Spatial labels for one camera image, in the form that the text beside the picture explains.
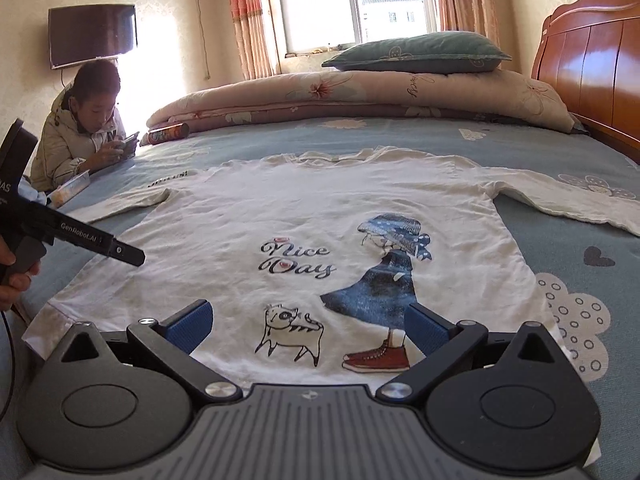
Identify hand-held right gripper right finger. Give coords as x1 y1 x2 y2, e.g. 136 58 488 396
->
378 302 568 406

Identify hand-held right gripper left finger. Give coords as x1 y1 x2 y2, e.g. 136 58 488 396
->
61 300 240 407

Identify white printed t-shirt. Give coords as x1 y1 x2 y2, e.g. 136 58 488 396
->
22 146 640 466

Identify person's left hand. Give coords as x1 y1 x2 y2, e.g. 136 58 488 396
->
0 236 41 311

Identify light blue cloth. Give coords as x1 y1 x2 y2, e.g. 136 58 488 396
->
17 182 51 206

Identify clear plastic box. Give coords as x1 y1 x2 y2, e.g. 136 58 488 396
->
50 170 92 209

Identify red snack can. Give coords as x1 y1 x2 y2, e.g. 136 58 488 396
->
147 122 190 146

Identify blue floral bed sheet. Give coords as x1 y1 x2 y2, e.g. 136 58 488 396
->
15 117 640 480

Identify person's grey clothing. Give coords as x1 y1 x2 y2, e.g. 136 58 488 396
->
0 310 36 480

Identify pink floral folded quilt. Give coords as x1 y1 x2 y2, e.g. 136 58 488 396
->
146 69 576 135

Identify teal floral pillow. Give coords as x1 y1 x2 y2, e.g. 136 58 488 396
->
321 31 513 76

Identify pink striped curtain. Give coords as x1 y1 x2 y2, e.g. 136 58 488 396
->
222 0 281 81
427 0 501 48

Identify wooden headboard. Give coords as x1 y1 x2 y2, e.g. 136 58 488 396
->
531 0 640 163

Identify window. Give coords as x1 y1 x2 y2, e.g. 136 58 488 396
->
275 0 441 58

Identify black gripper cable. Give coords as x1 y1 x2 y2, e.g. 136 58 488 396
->
0 310 17 421

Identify wall television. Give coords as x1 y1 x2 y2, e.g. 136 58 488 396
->
48 4 138 70

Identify thin wall cord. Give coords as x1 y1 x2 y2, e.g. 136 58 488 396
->
192 0 212 81

